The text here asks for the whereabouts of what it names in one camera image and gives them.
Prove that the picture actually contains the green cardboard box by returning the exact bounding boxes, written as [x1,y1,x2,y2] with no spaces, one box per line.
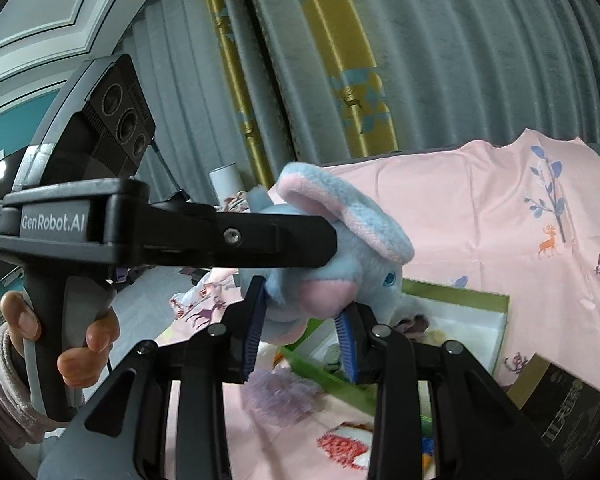
[280,280,509,415]

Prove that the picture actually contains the blue pink plush elephant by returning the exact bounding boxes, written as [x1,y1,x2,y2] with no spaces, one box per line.
[239,162,415,346]

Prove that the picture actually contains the red white soft pouch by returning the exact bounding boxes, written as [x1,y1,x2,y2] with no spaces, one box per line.
[316,422,374,470]

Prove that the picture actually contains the grey-green curtain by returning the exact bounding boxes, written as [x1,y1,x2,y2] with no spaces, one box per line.
[118,0,600,202]

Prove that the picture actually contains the purple chiffon scrunchie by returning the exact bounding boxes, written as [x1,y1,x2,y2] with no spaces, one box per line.
[242,368,324,427]

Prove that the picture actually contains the pink fuzzy sleeve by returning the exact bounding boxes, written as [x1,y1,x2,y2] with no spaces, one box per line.
[0,323,67,448]

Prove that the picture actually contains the black camera module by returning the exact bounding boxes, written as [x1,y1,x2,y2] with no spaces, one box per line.
[12,53,156,192]

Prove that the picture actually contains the black gold tin box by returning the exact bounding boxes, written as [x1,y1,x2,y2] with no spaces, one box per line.
[508,354,600,474]

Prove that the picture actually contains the blue snack box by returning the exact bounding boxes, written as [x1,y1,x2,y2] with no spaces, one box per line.
[422,437,434,477]

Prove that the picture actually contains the pink printed tablecloth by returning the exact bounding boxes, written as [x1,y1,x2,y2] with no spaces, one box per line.
[164,128,600,480]

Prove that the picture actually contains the yellow patterned curtain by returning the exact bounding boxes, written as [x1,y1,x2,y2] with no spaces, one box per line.
[206,0,398,186]

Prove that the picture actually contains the white cylindrical lamp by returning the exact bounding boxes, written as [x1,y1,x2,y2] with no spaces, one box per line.
[209,162,245,207]

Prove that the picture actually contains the person's left hand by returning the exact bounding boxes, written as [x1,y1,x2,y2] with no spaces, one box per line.
[0,289,121,389]

